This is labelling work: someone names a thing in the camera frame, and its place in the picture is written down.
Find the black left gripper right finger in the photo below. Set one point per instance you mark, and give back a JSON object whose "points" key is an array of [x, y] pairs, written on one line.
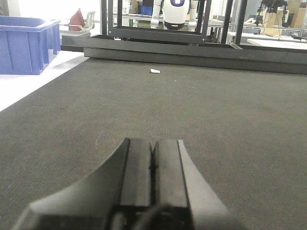
{"points": [[178, 182]]}

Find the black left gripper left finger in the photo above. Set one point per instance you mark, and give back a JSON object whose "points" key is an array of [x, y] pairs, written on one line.
{"points": [[123, 180]]}

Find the dark grey fabric mat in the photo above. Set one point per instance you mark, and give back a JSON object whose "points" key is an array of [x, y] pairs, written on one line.
{"points": [[245, 131]]}

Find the white paper scrap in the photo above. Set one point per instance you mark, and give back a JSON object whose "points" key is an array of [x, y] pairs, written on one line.
{"points": [[155, 71]]}

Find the white plastic chair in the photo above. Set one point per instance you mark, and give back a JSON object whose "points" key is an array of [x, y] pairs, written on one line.
{"points": [[89, 23]]}

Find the white humanoid robot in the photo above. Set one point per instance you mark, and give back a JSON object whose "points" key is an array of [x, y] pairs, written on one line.
{"points": [[174, 13]]}

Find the blue plastic bin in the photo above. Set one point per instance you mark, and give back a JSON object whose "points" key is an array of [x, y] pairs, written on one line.
{"points": [[27, 45]]}

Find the red bag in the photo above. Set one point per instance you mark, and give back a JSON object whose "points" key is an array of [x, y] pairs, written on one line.
{"points": [[76, 21]]}

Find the white work table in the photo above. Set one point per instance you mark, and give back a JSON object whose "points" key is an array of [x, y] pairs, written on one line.
{"points": [[274, 41]]}

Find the brown cardboard boxes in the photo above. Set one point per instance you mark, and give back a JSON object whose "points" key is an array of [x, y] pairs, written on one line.
{"points": [[280, 14]]}

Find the black metal frame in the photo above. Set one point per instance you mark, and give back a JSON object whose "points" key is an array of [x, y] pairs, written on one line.
{"points": [[118, 42]]}

